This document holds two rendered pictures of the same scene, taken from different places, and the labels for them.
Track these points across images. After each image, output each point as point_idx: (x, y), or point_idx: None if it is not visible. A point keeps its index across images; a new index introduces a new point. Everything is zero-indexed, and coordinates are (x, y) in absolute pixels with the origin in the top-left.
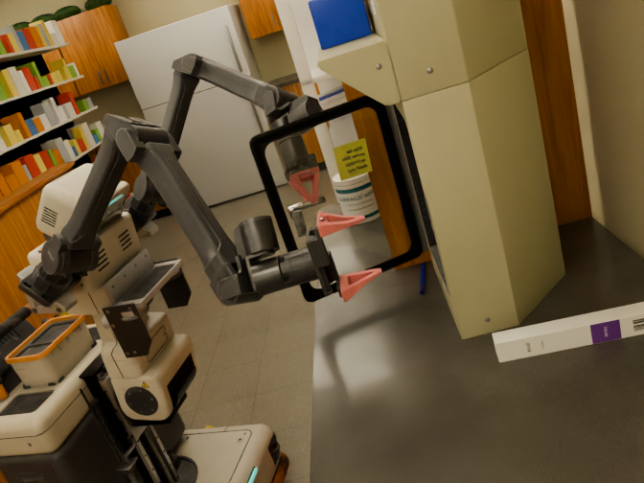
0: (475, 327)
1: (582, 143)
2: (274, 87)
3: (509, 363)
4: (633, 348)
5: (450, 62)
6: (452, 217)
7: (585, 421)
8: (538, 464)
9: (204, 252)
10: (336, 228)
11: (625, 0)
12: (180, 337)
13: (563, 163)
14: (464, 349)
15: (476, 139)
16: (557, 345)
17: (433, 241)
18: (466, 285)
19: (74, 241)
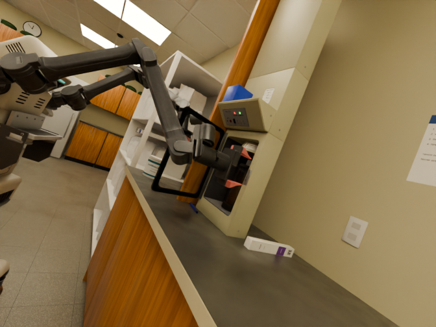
0: (233, 232)
1: None
2: (187, 102)
3: (252, 251)
4: (289, 260)
5: (284, 132)
6: (254, 182)
7: (298, 281)
8: (298, 296)
9: (170, 124)
10: (246, 154)
11: (298, 156)
12: (16, 176)
13: None
14: (230, 239)
15: (275, 161)
16: (267, 250)
17: (205, 194)
18: (241, 212)
19: (48, 67)
